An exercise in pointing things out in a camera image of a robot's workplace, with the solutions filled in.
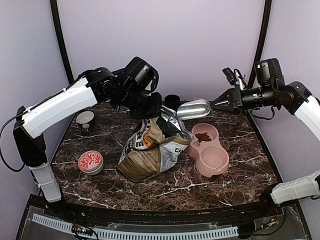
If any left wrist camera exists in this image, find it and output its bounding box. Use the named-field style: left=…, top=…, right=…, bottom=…
left=144, top=75, right=159, bottom=94

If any pet food bag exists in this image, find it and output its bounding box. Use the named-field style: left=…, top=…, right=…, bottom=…
left=117, top=106, right=194, bottom=183

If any right black frame post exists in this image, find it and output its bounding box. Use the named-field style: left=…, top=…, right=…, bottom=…
left=247, top=0, right=272, bottom=89

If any black frame post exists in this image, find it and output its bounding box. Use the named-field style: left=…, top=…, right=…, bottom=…
left=247, top=0, right=272, bottom=89
left=49, top=0, right=74, bottom=84

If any red patterned round tin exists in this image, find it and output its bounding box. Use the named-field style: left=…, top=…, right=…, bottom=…
left=77, top=150, right=104, bottom=176

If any black mug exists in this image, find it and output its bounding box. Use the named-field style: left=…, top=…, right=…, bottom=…
left=164, top=94, right=187, bottom=111

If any metal scoop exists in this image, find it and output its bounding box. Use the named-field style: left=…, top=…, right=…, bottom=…
left=177, top=99, right=211, bottom=120

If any left black frame post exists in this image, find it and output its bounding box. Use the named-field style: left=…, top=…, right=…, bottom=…
left=49, top=0, right=74, bottom=84

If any white slotted cable duct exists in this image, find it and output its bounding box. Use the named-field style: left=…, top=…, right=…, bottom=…
left=31, top=213, right=239, bottom=240

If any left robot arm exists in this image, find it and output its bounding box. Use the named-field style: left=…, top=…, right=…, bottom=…
left=11, top=56, right=162, bottom=218

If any pink double pet bowl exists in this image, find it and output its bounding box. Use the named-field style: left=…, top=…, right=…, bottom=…
left=186, top=123, right=230, bottom=178

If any white and dark ceramic bowl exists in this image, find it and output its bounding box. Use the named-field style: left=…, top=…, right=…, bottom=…
left=75, top=111, right=95, bottom=130

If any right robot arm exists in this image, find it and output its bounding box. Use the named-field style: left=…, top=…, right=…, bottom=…
left=210, top=58, right=320, bottom=217

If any brown kibble in bowl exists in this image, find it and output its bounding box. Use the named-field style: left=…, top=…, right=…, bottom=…
left=195, top=132, right=212, bottom=143

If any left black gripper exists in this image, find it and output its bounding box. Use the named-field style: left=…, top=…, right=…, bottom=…
left=117, top=83, right=163, bottom=119

